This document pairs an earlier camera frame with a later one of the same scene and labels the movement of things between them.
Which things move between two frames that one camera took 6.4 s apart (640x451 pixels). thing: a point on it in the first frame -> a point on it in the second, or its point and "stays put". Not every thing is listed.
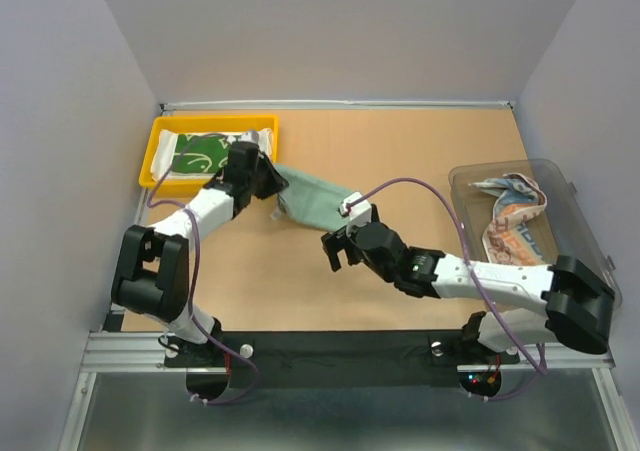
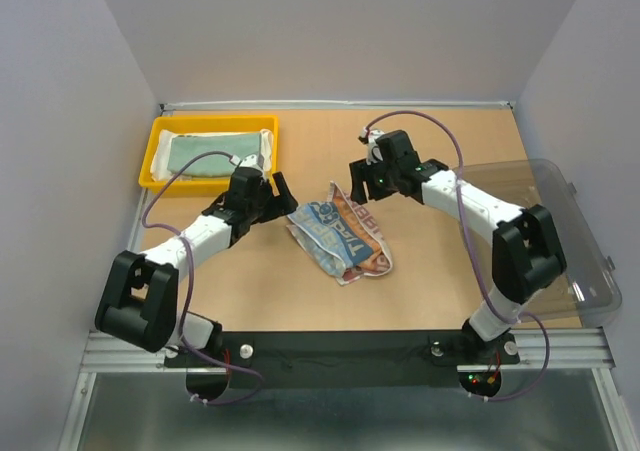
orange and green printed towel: (510, 237) -> (339, 237)
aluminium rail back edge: (251, 104) stays put
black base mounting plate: (340, 360) stays put
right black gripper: (334, 242) -> (359, 170)
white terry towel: (162, 163) stays put
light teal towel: (311, 201) -> (182, 149)
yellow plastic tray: (186, 122) stays put
